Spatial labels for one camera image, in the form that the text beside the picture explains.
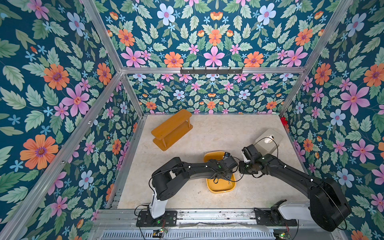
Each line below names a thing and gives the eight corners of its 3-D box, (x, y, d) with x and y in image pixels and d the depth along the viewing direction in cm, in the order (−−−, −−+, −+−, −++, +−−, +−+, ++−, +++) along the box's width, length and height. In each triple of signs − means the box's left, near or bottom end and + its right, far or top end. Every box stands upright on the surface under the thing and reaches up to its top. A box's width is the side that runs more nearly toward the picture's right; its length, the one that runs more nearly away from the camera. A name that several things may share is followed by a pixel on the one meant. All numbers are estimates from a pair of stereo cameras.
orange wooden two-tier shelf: (155, 144, 105) (149, 131, 94) (186, 121, 119) (184, 108, 108) (164, 152, 101) (159, 140, 89) (195, 128, 115) (194, 114, 103)
